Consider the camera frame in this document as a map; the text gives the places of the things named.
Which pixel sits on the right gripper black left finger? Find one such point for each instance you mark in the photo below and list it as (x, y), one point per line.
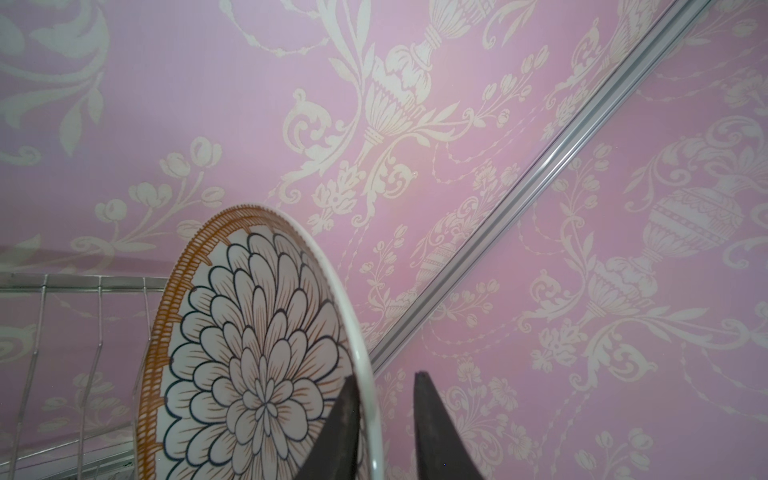
(334, 454)

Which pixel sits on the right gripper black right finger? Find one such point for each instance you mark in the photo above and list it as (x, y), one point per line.
(440, 452)

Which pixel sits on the white floral plate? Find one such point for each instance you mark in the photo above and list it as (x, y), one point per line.
(252, 342)

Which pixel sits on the silver metal dish rack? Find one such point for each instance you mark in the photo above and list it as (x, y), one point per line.
(72, 349)

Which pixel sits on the aluminium corner post right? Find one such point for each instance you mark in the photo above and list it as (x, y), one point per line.
(614, 91)

